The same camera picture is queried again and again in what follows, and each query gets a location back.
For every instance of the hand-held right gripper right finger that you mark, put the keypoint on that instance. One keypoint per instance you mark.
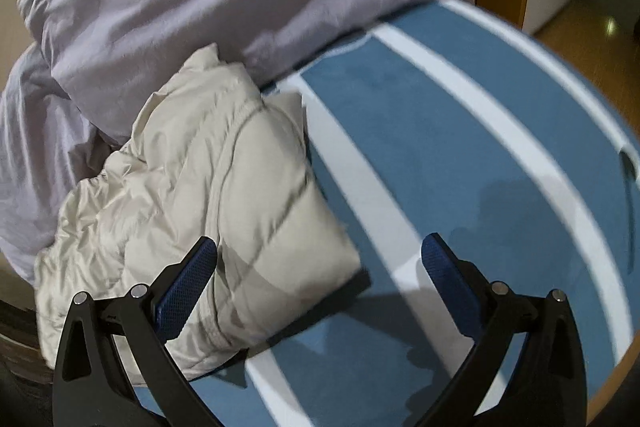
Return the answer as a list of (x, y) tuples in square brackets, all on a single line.
[(450, 287)]

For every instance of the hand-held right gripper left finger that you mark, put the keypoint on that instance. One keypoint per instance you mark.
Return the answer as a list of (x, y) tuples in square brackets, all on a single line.
[(186, 284)]

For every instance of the blue striped bed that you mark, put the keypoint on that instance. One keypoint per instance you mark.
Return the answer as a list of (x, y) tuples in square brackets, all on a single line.
[(450, 132)]

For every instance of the beige puffer jacket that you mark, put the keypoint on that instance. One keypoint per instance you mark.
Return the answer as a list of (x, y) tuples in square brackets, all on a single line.
[(200, 187)]

